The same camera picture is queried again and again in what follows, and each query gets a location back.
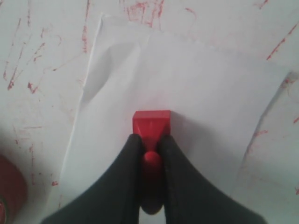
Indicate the red stamp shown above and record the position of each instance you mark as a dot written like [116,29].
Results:
[151,126]

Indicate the white paper sheet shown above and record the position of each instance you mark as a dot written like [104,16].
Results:
[217,98]

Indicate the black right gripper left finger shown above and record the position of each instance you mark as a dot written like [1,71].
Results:
[113,198]

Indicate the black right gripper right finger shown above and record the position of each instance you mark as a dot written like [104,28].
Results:
[191,199]

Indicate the red ink pad tin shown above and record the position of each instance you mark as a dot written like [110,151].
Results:
[13,191]

